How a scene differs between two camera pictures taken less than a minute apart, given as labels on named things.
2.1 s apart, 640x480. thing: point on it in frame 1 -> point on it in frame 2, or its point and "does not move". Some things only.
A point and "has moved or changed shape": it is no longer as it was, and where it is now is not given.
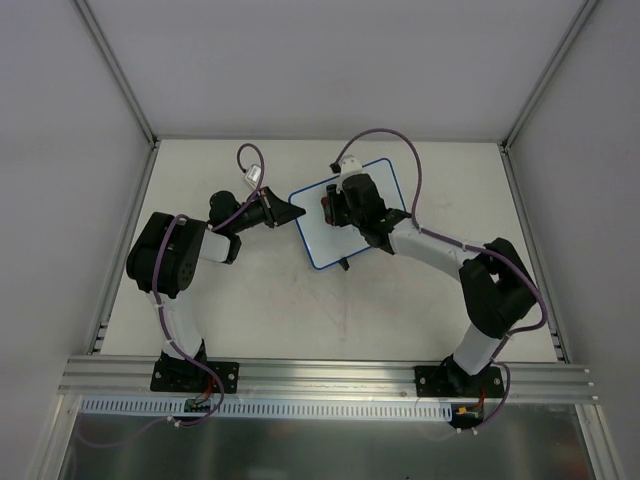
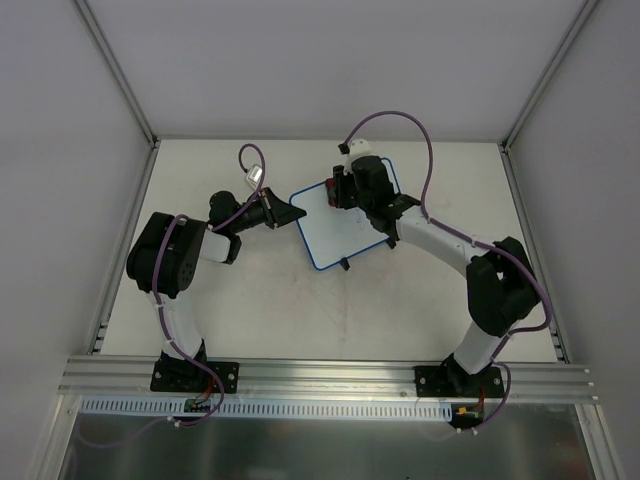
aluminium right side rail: (543, 281) does not move
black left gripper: (269, 207) does not move
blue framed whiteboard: (328, 244) does not move
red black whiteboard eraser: (328, 209) has moved or changed shape
